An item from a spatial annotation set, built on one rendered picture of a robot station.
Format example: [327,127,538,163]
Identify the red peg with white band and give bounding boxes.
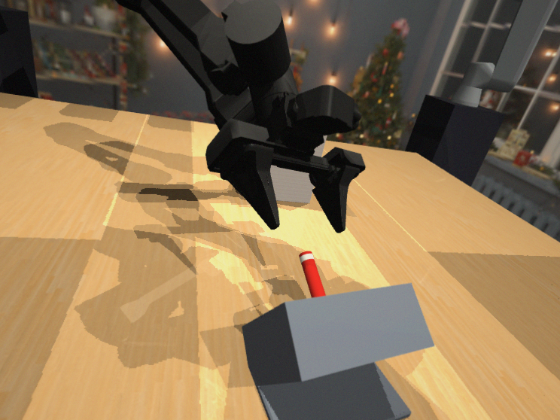
[299,251,326,297]

